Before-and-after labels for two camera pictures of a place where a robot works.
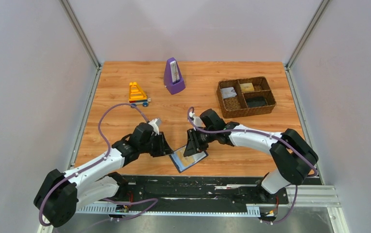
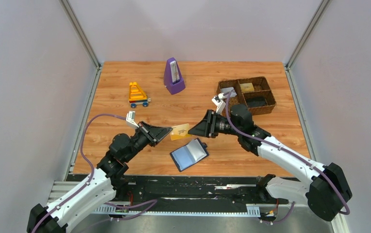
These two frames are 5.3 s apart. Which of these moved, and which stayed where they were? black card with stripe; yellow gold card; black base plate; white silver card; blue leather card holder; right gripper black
Moved: right gripper black; yellow gold card
Stayed: black base plate; white silver card; black card with stripe; blue leather card holder
